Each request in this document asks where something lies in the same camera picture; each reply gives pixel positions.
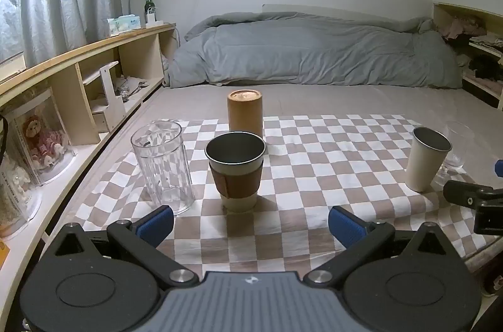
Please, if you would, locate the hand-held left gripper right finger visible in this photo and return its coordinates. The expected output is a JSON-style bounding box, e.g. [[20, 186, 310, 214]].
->
[[307, 205, 452, 287]]

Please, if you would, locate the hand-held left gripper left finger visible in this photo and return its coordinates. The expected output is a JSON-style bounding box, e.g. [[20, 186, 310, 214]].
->
[[51, 205, 199, 287]]

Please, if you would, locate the brown cylindrical cup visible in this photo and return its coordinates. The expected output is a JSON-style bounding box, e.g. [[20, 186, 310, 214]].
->
[[227, 89, 264, 141]]

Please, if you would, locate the clear smooth glass cup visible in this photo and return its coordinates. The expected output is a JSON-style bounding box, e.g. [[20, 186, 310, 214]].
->
[[433, 121, 476, 186]]

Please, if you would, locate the cream metal cup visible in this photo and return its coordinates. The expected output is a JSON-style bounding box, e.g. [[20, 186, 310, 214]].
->
[[405, 127, 453, 193]]

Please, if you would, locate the cup with brown sleeve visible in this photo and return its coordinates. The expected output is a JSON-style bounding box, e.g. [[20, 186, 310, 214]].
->
[[205, 132, 267, 214]]

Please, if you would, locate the brown checkered cloth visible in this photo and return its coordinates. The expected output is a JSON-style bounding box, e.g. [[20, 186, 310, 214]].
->
[[74, 114, 496, 275]]

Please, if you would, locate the clear plastic tumbler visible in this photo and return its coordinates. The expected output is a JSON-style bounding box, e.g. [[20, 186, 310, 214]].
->
[[130, 122, 195, 216]]

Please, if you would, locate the wooden cubby shelf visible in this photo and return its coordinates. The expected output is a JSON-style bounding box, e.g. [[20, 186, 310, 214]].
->
[[432, 2, 503, 110]]

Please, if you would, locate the dark cloth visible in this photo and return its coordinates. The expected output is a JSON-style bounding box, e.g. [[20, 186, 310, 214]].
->
[[467, 55, 503, 82]]

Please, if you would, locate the small wooden stand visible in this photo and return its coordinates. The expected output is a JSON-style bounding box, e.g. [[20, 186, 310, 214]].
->
[[90, 61, 127, 133]]

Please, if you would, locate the plush toy in clear box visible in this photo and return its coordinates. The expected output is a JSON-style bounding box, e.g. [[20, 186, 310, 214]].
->
[[3, 88, 76, 186]]

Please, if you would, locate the clear box with white toy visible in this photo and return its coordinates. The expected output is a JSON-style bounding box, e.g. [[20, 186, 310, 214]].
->
[[0, 153, 42, 239]]

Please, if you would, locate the pink clothes pile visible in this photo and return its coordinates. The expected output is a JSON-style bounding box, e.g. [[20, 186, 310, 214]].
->
[[441, 15, 489, 41]]

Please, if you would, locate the grey duvet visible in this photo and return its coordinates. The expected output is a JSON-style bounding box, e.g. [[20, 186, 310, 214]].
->
[[168, 12, 463, 89]]

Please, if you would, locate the long wooden shelf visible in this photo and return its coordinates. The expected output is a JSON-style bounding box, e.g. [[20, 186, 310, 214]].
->
[[0, 23, 176, 332]]

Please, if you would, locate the light blue tissue box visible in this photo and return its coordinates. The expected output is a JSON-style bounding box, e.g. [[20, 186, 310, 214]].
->
[[106, 15, 141, 36]]

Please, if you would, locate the grey curtain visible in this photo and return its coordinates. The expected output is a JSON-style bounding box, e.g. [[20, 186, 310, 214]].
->
[[0, 0, 133, 63]]

